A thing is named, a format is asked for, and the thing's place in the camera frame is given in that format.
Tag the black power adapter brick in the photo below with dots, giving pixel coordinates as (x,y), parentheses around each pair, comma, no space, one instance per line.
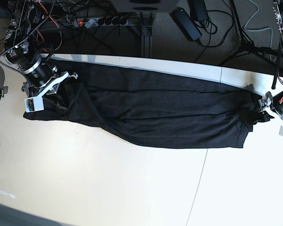
(186,24)

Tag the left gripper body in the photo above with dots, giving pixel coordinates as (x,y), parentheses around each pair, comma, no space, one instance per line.
(272,105)

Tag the grey power strip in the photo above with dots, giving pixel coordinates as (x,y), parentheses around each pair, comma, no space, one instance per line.
(100,21)

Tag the aluminium table frame post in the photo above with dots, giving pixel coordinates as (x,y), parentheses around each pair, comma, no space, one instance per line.
(142,26)

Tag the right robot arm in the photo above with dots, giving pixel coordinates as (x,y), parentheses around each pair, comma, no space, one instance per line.
(28,53)

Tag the black T-shirt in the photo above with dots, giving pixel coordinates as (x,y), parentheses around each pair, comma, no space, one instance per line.
(154,109)

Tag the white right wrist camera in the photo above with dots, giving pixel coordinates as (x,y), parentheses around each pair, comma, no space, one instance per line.
(34,104)

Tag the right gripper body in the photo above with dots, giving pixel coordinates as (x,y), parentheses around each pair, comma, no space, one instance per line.
(38,76)

